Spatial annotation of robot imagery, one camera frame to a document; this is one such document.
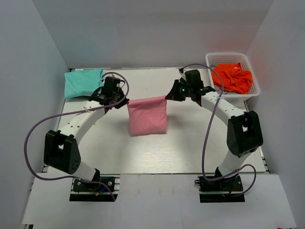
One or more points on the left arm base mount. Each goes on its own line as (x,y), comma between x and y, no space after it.
(85,192)

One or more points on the white folded cloth under teal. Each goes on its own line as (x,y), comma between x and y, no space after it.
(105,76)

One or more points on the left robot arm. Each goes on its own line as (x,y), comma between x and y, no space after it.
(61,150)

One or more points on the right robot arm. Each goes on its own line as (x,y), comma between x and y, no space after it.
(244,133)

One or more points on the pink t-shirt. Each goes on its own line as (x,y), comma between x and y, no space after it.
(148,116)

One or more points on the white plastic basket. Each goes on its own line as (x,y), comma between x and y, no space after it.
(216,58)

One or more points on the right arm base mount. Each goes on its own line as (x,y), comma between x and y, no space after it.
(228,190)

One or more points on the orange t-shirt in basket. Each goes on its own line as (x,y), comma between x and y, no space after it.
(234,78)

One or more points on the grey cloth in basket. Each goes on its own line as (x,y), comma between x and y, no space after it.
(218,90)

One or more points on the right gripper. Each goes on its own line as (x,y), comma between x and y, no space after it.
(174,94)

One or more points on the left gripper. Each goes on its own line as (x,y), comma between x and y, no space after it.
(124,102)

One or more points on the folded teal t-shirt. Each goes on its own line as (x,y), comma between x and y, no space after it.
(82,82)

